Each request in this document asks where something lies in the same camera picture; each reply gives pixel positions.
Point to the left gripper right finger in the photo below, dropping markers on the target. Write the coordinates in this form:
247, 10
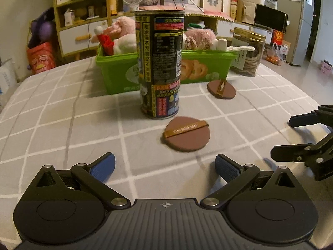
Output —
238, 178

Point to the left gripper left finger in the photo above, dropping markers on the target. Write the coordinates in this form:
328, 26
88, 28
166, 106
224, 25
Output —
92, 178

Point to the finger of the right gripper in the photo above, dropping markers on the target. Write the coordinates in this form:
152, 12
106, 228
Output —
323, 115
286, 153

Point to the white fabric glove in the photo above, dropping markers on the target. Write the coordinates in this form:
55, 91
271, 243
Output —
221, 45

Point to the santa plush toy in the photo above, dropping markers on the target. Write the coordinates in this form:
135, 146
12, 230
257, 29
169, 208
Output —
111, 48

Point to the pink knitted apple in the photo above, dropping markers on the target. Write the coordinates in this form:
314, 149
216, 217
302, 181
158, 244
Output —
197, 34

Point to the pink plush toy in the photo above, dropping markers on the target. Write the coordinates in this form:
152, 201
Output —
122, 30

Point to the brown round powder puff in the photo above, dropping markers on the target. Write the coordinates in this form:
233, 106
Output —
186, 134

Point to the grey checked tablecloth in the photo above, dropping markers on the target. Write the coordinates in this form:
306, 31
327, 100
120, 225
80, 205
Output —
64, 116

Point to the grey refrigerator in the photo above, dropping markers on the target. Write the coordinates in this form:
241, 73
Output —
298, 31

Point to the brown round puff far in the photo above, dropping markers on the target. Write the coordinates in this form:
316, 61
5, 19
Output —
221, 89

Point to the glass jar gold lid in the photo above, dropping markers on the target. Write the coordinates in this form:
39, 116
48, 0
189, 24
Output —
247, 62

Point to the green plastic bin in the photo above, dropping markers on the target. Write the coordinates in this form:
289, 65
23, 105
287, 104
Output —
121, 73

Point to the black microwave oven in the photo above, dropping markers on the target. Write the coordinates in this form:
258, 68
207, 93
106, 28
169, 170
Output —
270, 18

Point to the red snack bucket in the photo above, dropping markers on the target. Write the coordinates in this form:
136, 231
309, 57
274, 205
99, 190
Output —
41, 58

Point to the low wooden tv cabinet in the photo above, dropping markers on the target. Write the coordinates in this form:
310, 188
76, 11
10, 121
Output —
225, 29

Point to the purple ball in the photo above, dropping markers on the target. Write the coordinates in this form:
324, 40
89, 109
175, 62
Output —
46, 31

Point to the black chips can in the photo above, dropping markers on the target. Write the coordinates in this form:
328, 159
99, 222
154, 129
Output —
159, 35

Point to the pink table runner cloth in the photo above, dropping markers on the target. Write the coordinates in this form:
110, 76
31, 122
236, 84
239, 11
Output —
191, 10

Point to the wooden shelf cabinet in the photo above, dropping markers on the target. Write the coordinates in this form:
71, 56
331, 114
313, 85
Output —
75, 23

